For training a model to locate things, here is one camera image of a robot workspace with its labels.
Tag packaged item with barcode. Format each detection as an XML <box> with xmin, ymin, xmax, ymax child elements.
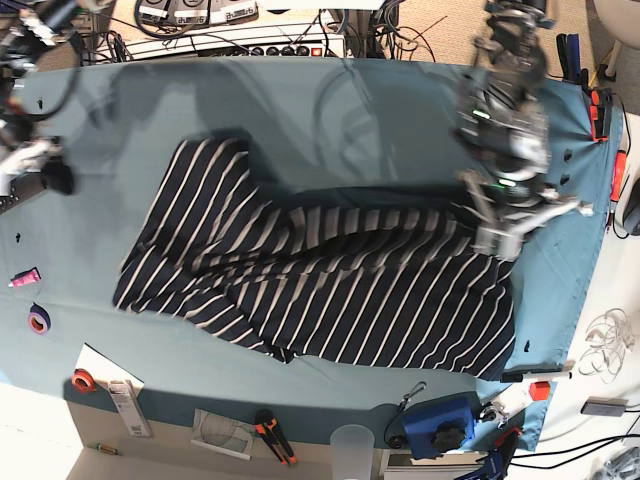
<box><xmin>107</xmin><ymin>380</ymin><xmax>153</xmax><ymax>438</ymax></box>

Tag grey power supply box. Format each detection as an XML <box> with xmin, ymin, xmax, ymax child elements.
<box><xmin>134</xmin><ymin>0</ymin><xmax>171</xmax><ymax>25</ymax></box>
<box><xmin>209</xmin><ymin>0</ymin><xmax>258</xmax><ymax>25</ymax></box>
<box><xmin>170</xmin><ymin>0</ymin><xmax>209</xmax><ymax>26</ymax></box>

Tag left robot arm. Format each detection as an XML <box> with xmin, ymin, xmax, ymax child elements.
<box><xmin>455</xmin><ymin>1</ymin><xmax>593</xmax><ymax>262</ymax></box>

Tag orange black cutter pliers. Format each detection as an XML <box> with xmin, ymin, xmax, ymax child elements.
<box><xmin>254</xmin><ymin>409</ymin><xmax>297</xmax><ymax>466</ymax></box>

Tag black marker pen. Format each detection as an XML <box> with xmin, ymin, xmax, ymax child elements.
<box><xmin>500</xmin><ymin>370</ymin><xmax>573</xmax><ymax>383</ymax></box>

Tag orange handled tool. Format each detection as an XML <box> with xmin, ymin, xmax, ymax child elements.
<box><xmin>610</xmin><ymin>150</ymin><xmax>627</xmax><ymax>203</ymax></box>

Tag teal table cloth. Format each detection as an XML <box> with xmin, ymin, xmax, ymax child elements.
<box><xmin>0</xmin><ymin>54</ymin><xmax>626</xmax><ymax>454</ymax></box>

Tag black remote control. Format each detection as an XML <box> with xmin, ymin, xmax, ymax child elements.
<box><xmin>0</xmin><ymin>173</ymin><xmax>46</xmax><ymax>215</ymax></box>

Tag small red block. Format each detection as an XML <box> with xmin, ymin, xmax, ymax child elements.
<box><xmin>529</xmin><ymin>381</ymin><xmax>551</xmax><ymax>402</ymax></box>

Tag orange black clamp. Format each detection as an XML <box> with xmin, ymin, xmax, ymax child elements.
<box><xmin>588</xmin><ymin>88</ymin><xmax>614</xmax><ymax>143</ymax></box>

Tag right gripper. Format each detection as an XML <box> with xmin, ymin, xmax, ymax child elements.
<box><xmin>1</xmin><ymin>137</ymin><xmax>75</xmax><ymax>196</ymax></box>

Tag purple tape roll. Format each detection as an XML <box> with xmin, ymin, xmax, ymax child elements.
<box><xmin>27</xmin><ymin>303</ymin><xmax>51</xmax><ymax>335</ymax></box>

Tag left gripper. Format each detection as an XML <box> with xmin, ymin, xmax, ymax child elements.
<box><xmin>458</xmin><ymin>170</ymin><xmax>594</xmax><ymax>260</ymax></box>

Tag white zip ties bundle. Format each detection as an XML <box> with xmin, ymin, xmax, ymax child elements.
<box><xmin>577</xmin><ymin>308</ymin><xmax>639</xmax><ymax>384</ymax></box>

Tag black computer mouse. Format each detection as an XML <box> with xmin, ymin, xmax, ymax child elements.
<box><xmin>622</xmin><ymin>179</ymin><xmax>640</xmax><ymax>236</ymax></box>

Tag grey adapter box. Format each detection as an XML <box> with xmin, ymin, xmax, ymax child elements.
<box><xmin>580</xmin><ymin>399</ymin><xmax>627</xmax><ymax>417</ymax></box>

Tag blue clamp with black knob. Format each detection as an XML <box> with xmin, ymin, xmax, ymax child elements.
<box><xmin>402</xmin><ymin>396</ymin><xmax>476</xmax><ymax>460</ymax></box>

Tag pink tube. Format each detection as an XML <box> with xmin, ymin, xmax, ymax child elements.
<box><xmin>8</xmin><ymin>268</ymin><xmax>41</xmax><ymax>288</ymax></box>

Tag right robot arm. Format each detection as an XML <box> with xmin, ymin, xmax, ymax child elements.
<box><xmin>1</xmin><ymin>1</ymin><xmax>83</xmax><ymax>197</ymax></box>

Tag frosted plastic cup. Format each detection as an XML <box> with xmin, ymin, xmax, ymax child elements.
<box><xmin>330</xmin><ymin>424</ymin><xmax>375</xmax><ymax>480</ymax></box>

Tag clear plastic bag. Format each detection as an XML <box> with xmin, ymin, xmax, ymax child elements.
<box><xmin>190</xmin><ymin>409</ymin><xmax>255</xmax><ymax>460</ymax></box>

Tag orange tape roll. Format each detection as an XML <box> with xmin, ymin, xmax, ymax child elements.
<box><xmin>71</xmin><ymin>368</ymin><xmax>97</xmax><ymax>394</ymax></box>

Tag navy white striped t-shirt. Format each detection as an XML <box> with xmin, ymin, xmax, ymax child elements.
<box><xmin>113</xmin><ymin>136</ymin><xmax>516</xmax><ymax>380</ymax></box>

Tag white paper sheet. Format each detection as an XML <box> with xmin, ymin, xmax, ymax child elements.
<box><xmin>75</xmin><ymin>344</ymin><xmax>144</xmax><ymax>396</ymax></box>

